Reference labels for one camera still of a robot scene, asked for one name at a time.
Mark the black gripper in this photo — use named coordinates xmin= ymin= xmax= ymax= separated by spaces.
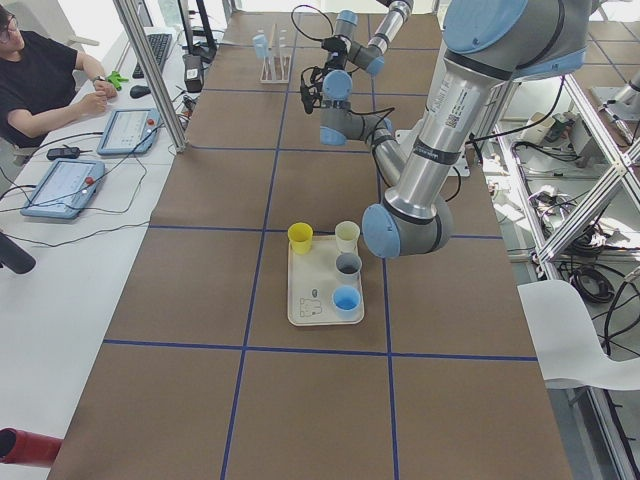
xmin=322 ymin=38 xmax=348 ymax=70

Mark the light blue plastic cup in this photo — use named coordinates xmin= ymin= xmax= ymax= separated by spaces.
xmin=252 ymin=33 xmax=269 ymax=60

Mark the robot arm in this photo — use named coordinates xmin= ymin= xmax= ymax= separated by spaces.
xmin=320 ymin=0 xmax=595 ymax=258
xmin=321 ymin=0 xmax=414 ymax=77

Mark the cream white plastic cup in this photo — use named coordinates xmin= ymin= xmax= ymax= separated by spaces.
xmin=334 ymin=220 xmax=360 ymax=253

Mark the yellow plastic cup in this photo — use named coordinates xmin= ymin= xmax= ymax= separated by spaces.
xmin=287 ymin=222 xmax=314 ymax=255

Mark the grey plastic cup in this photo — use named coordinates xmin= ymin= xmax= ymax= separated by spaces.
xmin=335 ymin=252 xmax=362 ymax=283

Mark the black power adapter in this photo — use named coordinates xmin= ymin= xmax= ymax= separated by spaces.
xmin=182 ymin=54 xmax=204 ymax=93

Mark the black keyboard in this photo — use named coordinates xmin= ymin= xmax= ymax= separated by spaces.
xmin=146 ymin=33 xmax=173 ymax=73

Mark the black computer mouse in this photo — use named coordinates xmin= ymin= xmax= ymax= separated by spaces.
xmin=129 ymin=85 xmax=151 ymax=99

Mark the far blue teach pendant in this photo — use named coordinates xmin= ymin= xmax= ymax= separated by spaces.
xmin=96 ymin=108 xmax=161 ymax=156

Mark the blue teach pendant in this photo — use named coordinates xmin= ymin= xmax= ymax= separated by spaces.
xmin=20 ymin=159 xmax=106 ymax=220
xmin=96 ymin=108 xmax=161 ymax=156

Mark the green toy figure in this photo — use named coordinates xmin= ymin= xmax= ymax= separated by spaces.
xmin=107 ymin=70 xmax=129 ymax=91

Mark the cream rabbit print tray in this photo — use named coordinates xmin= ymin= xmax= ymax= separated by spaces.
xmin=287 ymin=235 xmax=365 ymax=326

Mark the seated person black shirt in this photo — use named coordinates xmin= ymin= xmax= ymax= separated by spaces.
xmin=1 ymin=8 xmax=117 ymax=149

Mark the near blue teach pendant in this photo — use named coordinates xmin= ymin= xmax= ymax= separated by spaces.
xmin=20 ymin=159 xmax=106 ymax=220

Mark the white paper sheet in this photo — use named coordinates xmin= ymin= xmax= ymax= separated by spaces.
xmin=517 ymin=280 xmax=639 ymax=391

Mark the red cylinder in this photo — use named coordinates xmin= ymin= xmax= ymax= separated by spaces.
xmin=1 ymin=428 xmax=62 ymax=468

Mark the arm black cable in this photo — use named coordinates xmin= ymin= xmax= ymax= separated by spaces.
xmin=349 ymin=92 xmax=464 ymax=201
xmin=290 ymin=4 xmax=337 ymax=44

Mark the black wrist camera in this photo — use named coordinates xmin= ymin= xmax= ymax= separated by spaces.
xmin=299 ymin=66 xmax=324 ymax=115

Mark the white wire cup rack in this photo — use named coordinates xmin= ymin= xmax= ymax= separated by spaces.
xmin=257 ymin=23 xmax=292 ymax=84

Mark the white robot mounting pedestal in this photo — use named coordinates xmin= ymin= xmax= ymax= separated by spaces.
xmin=395 ymin=130 xmax=470 ymax=177

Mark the aluminium frame post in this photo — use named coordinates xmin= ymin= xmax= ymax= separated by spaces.
xmin=113 ymin=0 xmax=187 ymax=153

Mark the black cylinder handle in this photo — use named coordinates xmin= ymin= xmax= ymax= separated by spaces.
xmin=0 ymin=233 xmax=36 ymax=274

